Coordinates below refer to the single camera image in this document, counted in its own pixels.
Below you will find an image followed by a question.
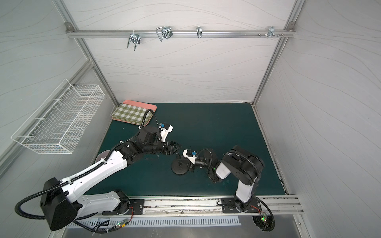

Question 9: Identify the black round stand base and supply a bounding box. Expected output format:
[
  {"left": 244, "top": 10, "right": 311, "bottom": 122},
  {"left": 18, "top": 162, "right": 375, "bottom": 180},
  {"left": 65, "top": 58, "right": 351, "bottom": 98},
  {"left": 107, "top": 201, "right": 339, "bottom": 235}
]
[{"left": 171, "top": 160, "right": 189, "bottom": 175}]

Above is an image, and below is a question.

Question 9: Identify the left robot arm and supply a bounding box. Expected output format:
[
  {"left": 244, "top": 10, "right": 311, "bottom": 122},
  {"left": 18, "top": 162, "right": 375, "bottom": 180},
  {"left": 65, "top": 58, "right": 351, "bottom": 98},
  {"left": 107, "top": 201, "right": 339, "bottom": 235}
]
[{"left": 14, "top": 124, "right": 180, "bottom": 231}]

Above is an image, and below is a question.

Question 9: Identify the metal U-bolt clamp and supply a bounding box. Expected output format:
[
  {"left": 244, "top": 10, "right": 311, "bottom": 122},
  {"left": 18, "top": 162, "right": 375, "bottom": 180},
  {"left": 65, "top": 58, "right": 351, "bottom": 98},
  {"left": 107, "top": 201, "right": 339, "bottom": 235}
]
[{"left": 127, "top": 32, "right": 141, "bottom": 51}]

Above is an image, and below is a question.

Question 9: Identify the metal double hook clamp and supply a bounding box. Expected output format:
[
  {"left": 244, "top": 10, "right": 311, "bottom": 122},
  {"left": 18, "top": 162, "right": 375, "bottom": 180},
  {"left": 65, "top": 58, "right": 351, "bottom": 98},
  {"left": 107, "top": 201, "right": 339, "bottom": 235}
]
[{"left": 155, "top": 26, "right": 173, "bottom": 42}]

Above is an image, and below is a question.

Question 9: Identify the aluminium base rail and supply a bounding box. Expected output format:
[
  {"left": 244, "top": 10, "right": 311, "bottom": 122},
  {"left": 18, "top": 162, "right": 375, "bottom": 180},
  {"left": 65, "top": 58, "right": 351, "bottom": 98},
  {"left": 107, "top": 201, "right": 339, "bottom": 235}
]
[{"left": 76, "top": 192, "right": 304, "bottom": 217}]

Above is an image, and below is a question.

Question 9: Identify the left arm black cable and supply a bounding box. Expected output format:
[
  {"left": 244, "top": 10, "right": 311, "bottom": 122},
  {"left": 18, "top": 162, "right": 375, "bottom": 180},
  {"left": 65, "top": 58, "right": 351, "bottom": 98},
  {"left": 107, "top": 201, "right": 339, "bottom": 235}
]
[{"left": 72, "top": 205, "right": 135, "bottom": 235}]

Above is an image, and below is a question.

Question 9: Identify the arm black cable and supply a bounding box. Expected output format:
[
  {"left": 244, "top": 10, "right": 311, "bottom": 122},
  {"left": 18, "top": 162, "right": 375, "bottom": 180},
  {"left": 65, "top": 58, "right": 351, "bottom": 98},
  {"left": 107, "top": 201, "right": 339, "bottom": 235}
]
[
  {"left": 252, "top": 197, "right": 276, "bottom": 232},
  {"left": 72, "top": 205, "right": 135, "bottom": 235}
]

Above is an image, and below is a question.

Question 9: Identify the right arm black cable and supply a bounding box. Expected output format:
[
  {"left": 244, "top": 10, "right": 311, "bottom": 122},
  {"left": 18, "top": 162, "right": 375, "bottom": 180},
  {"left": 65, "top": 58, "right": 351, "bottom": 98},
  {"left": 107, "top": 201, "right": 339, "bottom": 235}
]
[{"left": 252, "top": 197, "right": 276, "bottom": 232}]

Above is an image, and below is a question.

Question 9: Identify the white wire basket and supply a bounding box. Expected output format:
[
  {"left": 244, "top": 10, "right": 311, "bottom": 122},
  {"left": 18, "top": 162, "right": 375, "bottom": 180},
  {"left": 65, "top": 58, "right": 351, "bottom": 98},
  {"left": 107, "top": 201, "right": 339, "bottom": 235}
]
[{"left": 11, "top": 79, "right": 105, "bottom": 154}]

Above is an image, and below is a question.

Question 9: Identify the white slotted cable duct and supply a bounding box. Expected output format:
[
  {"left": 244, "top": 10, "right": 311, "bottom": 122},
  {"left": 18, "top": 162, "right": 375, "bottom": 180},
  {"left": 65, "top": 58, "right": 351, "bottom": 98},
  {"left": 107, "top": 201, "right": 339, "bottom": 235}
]
[{"left": 79, "top": 216, "right": 242, "bottom": 229}]

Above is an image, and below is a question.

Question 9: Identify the small metal bracket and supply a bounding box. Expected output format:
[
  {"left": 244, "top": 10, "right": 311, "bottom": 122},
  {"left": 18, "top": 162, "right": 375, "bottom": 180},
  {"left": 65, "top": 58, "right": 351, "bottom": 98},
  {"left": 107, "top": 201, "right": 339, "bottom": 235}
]
[{"left": 196, "top": 26, "right": 202, "bottom": 39}]

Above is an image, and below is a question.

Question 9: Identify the horizontal aluminium top rail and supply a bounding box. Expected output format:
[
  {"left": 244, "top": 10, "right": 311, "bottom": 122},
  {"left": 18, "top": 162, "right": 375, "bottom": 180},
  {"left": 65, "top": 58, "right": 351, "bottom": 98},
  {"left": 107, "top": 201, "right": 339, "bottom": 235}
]
[{"left": 66, "top": 29, "right": 296, "bottom": 39}]

